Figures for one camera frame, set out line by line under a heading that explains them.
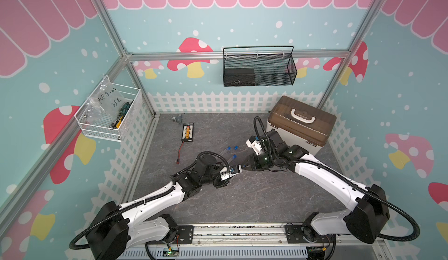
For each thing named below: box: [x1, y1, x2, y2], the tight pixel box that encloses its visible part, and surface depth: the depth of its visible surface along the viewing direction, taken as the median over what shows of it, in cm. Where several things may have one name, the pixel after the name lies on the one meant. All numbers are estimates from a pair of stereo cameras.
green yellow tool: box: [109, 99, 135, 129], surface depth 75 cm
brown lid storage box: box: [266, 95, 337, 156], surface depth 94 cm
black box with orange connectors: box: [181, 122, 195, 142], surface depth 111 cm
